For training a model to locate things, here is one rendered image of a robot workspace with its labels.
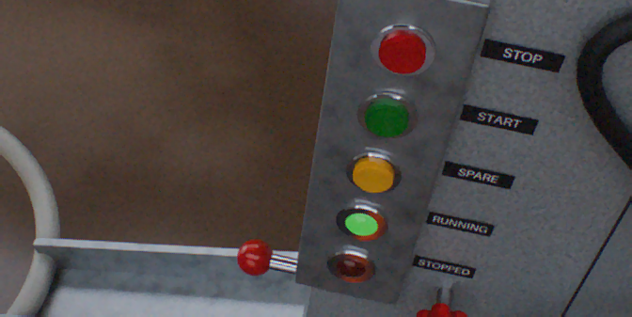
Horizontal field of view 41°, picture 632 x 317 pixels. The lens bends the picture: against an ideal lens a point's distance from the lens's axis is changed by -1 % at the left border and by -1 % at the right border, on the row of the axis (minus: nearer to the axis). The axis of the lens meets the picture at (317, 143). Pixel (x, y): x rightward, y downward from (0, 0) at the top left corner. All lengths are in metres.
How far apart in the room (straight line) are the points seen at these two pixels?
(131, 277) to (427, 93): 0.61
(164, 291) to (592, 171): 0.58
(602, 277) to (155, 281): 0.55
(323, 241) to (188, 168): 1.78
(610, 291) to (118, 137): 1.94
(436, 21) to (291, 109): 2.11
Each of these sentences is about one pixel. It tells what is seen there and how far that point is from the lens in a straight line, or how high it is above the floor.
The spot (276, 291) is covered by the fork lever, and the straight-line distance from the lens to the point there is 0.96.
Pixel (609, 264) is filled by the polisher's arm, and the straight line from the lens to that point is 0.64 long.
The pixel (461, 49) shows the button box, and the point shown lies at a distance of 0.47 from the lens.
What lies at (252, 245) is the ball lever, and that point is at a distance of 0.72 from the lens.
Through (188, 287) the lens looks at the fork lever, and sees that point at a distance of 0.99.
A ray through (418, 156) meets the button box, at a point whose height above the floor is 1.39.
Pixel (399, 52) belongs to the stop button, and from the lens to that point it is 0.46.
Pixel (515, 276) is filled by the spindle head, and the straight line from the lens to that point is 0.64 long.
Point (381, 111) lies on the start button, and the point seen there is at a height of 1.43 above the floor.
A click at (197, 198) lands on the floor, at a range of 2.30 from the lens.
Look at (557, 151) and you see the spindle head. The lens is 0.54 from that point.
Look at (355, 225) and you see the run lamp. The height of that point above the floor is 1.32.
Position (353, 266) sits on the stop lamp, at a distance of 0.61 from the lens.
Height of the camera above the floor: 1.77
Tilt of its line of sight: 46 degrees down
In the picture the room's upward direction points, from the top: 9 degrees clockwise
